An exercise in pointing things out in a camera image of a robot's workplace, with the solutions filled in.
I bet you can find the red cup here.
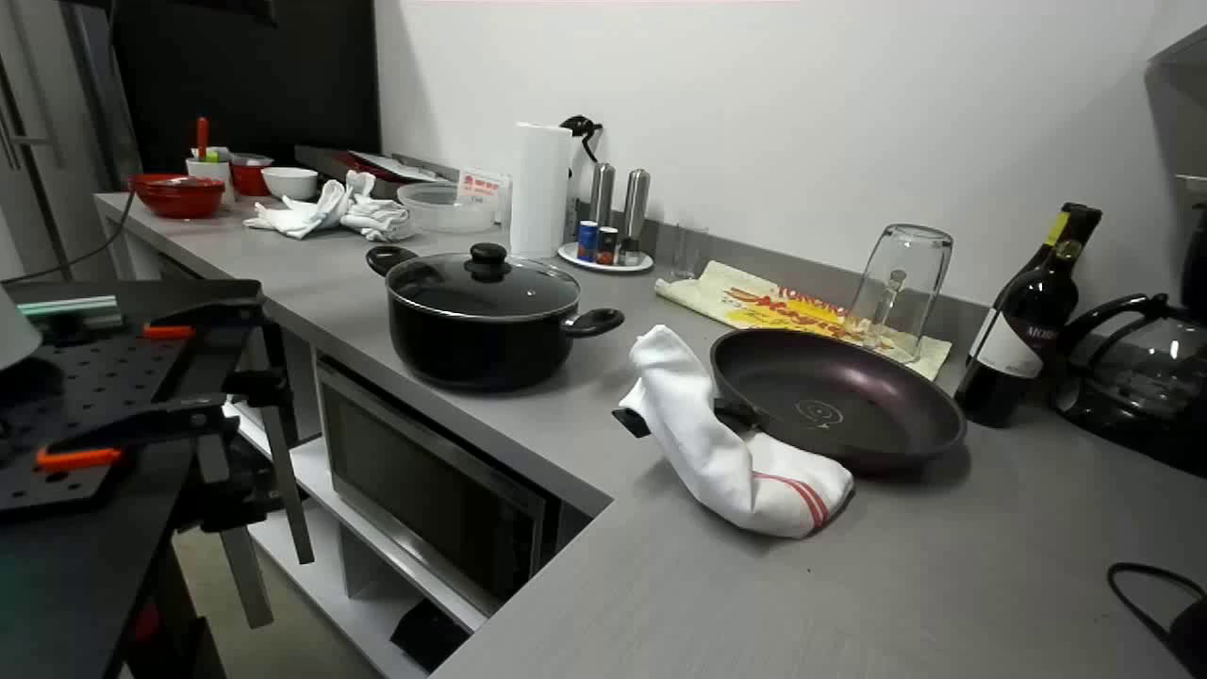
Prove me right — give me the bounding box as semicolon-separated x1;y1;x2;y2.
228;151;274;201

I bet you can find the black cable loop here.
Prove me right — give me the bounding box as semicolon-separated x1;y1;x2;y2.
1104;558;1207;675

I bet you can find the white shelf unit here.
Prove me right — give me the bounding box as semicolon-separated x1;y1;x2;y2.
231;400;495;679

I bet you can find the black clamp with orange handle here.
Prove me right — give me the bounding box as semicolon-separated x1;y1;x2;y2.
35;391;316;571
117;274;270;354

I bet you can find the red bowl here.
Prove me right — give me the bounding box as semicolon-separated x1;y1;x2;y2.
128;171;231;221

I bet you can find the white bowl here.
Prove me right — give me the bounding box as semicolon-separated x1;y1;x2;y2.
255;163;326;204

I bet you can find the clear drinking glass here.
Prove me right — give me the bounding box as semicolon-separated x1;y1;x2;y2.
850;219;957;359

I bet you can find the grey coffee machine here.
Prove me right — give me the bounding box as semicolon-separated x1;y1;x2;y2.
1144;24;1207;318

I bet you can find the black perforated board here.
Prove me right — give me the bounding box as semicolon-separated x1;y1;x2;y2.
0;328;250;520

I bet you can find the white packet with red print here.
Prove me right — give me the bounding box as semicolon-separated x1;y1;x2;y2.
453;165;512;212

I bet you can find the silver shaker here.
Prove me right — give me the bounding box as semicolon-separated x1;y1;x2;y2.
588;157;620;231
620;165;653;249

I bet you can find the clear plastic container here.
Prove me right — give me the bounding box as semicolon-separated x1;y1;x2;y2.
391;181;502;238

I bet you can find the dark frying pan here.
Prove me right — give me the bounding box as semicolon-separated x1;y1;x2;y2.
610;328;972;479

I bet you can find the glass lid with black knob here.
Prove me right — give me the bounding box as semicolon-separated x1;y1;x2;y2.
385;238;586;321

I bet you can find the dark flat tray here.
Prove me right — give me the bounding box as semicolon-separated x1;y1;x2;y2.
294;144;463;192

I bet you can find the yellow patterned cutting board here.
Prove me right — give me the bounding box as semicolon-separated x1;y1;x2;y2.
653;256;953;386

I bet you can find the white towel with red stripes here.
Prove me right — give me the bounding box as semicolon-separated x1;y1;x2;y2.
616;321;861;543

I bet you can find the white paper towel roll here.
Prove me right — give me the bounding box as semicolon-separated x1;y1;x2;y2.
505;117;581;264

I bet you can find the black wall cable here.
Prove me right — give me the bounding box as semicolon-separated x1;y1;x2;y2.
558;113;607;171

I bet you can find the crumpled white cloth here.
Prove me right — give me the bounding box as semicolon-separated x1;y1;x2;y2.
240;171;412;246

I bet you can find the built-in microwave oven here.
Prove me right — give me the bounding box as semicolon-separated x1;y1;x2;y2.
313;359;597;620

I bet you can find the black cooking pot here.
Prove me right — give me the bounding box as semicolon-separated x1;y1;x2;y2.
362;243;629;396

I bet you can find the dark wine bottle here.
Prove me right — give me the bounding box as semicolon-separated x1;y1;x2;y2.
953;201;1104;430

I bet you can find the small round plate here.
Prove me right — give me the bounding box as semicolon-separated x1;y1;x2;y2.
555;238;659;278

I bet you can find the white utensil cup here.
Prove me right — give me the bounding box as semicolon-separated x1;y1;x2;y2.
182;147;236;192

